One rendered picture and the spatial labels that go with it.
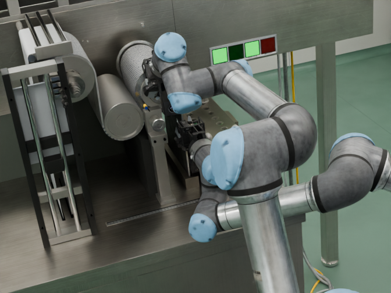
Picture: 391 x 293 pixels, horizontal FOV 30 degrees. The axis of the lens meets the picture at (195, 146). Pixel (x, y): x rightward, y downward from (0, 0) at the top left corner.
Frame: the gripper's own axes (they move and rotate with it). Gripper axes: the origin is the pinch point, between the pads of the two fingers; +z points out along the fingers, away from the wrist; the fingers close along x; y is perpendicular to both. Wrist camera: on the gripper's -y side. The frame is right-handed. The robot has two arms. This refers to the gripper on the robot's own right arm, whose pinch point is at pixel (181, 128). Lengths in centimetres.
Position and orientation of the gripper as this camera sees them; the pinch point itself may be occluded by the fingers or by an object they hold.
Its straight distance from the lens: 226.6
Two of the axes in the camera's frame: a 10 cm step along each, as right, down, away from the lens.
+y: -1.0, -8.8, -4.6
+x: -9.5, 2.3, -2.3
